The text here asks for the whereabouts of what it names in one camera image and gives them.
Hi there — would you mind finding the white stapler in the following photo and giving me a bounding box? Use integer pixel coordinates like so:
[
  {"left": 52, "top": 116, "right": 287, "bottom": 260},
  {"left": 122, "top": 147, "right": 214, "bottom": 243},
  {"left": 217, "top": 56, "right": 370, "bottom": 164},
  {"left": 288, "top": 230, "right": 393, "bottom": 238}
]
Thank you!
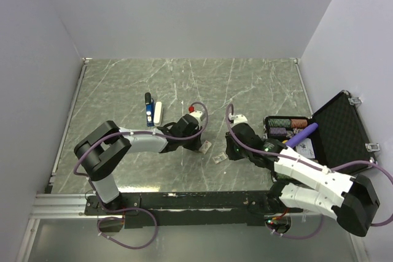
[{"left": 153, "top": 101, "right": 163, "bottom": 126}]

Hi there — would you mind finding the blue stapler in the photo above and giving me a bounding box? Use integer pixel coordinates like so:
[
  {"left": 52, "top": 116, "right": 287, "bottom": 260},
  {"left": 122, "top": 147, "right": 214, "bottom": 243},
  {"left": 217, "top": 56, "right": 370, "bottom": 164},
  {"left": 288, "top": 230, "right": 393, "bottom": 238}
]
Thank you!
[{"left": 144, "top": 92, "right": 155, "bottom": 127}]

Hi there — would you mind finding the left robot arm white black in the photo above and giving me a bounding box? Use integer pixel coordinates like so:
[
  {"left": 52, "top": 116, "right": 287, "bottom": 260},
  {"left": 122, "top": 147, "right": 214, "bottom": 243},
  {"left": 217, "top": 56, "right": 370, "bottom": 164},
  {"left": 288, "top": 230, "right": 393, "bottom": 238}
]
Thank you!
[{"left": 74, "top": 110, "right": 207, "bottom": 214}]

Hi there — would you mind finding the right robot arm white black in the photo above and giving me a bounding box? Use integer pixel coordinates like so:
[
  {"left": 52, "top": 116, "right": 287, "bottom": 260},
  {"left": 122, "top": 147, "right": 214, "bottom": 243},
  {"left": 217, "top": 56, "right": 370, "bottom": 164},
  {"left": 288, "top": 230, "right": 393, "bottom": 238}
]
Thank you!
[{"left": 225, "top": 119, "right": 380, "bottom": 237}]

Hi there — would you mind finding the purple marker pen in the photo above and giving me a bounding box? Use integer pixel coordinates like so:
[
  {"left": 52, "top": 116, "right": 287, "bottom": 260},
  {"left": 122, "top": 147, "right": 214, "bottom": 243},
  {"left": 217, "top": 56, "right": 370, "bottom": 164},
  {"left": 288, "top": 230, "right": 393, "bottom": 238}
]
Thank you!
[{"left": 286, "top": 123, "right": 319, "bottom": 148}]

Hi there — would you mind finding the black open carrying case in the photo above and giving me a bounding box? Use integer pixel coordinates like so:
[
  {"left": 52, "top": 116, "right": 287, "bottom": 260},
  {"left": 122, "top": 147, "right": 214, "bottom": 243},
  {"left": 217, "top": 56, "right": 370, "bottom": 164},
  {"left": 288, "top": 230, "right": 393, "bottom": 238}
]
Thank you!
[{"left": 263, "top": 90, "right": 377, "bottom": 169}]

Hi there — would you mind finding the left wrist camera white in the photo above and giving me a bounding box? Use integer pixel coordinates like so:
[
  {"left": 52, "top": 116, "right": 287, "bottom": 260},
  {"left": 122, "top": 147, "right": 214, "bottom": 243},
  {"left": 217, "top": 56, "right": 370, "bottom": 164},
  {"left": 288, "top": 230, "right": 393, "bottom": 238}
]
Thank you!
[{"left": 189, "top": 106, "right": 206, "bottom": 123}]

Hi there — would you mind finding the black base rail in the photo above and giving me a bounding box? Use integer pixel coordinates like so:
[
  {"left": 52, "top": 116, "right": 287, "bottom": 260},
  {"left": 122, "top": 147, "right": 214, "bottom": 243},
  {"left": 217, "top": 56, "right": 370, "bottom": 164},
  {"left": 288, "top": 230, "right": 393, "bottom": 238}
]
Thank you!
[{"left": 84, "top": 190, "right": 302, "bottom": 229}]

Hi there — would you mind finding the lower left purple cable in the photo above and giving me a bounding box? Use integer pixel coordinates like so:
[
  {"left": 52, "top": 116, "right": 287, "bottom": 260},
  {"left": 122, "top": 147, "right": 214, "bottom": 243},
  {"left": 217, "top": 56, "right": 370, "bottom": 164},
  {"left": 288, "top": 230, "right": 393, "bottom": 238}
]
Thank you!
[{"left": 96, "top": 206, "right": 161, "bottom": 250}]

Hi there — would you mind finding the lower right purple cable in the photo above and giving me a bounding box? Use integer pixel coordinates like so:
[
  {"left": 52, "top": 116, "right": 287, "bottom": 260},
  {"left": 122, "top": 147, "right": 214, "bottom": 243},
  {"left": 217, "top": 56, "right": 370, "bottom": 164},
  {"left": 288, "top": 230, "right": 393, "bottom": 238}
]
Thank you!
[{"left": 266, "top": 212, "right": 325, "bottom": 240}]

